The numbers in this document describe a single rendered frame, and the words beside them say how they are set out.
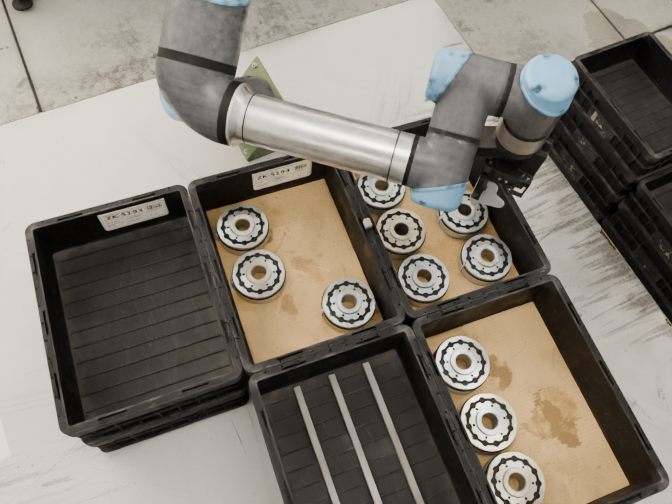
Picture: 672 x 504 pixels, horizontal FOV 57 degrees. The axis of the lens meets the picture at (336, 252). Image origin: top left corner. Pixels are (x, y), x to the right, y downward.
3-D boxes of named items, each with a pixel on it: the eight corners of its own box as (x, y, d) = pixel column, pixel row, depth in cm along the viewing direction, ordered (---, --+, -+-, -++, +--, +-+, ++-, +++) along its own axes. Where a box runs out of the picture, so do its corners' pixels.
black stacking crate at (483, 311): (399, 341, 119) (409, 322, 109) (532, 295, 125) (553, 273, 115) (489, 554, 104) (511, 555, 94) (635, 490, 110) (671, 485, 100)
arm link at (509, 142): (495, 130, 89) (514, 87, 92) (487, 146, 93) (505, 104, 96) (544, 150, 88) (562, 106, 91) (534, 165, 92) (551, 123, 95)
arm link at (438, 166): (129, 129, 88) (461, 219, 84) (142, 51, 86) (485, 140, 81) (163, 129, 100) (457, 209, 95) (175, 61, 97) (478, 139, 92)
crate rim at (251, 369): (187, 188, 120) (185, 181, 118) (330, 149, 126) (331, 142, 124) (246, 379, 104) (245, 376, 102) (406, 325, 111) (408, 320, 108)
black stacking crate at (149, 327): (47, 253, 122) (25, 227, 112) (193, 213, 128) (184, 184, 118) (84, 448, 107) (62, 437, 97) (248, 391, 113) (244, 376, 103)
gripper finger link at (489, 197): (492, 226, 111) (510, 195, 103) (462, 213, 112) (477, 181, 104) (497, 213, 113) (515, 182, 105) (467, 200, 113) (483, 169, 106)
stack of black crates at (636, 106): (521, 145, 224) (572, 57, 184) (587, 120, 231) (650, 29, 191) (585, 234, 210) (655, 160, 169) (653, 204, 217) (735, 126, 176)
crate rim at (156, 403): (27, 231, 114) (22, 225, 112) (187, 188, 120) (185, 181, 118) (65, 441, 98) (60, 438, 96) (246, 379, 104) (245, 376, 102)
